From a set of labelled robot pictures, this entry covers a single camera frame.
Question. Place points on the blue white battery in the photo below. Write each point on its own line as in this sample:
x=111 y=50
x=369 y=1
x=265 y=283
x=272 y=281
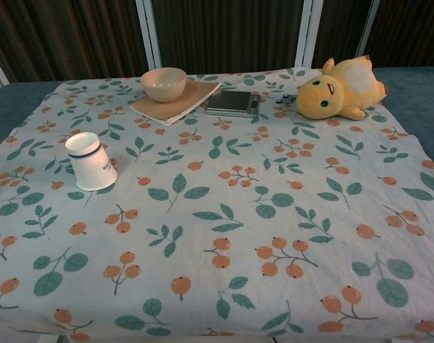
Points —
x=285 y=101
x=289 y=96

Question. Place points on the brown cover notebook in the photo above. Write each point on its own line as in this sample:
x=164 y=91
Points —
x=176 y=109

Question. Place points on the yellow plush toy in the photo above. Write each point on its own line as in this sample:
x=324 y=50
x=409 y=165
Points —
x=345 y=93

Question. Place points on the floral print tablecloth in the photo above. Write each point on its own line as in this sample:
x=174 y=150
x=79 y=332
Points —
x=217 y=214

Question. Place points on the white paper cup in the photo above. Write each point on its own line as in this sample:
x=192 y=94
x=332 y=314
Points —
x=92 y=168

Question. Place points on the beige bowl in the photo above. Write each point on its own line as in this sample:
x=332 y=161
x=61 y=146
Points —
x=163 y=89

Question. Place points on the silver digital scale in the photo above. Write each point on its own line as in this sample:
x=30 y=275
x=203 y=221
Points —
x=229 y=101

